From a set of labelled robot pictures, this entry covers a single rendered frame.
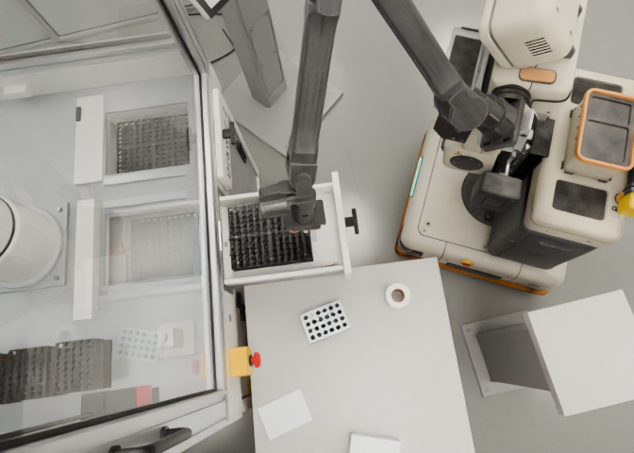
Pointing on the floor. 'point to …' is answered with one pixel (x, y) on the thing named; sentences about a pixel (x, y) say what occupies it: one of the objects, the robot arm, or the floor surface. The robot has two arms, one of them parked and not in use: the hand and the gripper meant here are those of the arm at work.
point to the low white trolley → (360, 361)
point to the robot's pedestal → (558, 352)
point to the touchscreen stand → (262, 70)
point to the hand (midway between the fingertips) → (304, 227)
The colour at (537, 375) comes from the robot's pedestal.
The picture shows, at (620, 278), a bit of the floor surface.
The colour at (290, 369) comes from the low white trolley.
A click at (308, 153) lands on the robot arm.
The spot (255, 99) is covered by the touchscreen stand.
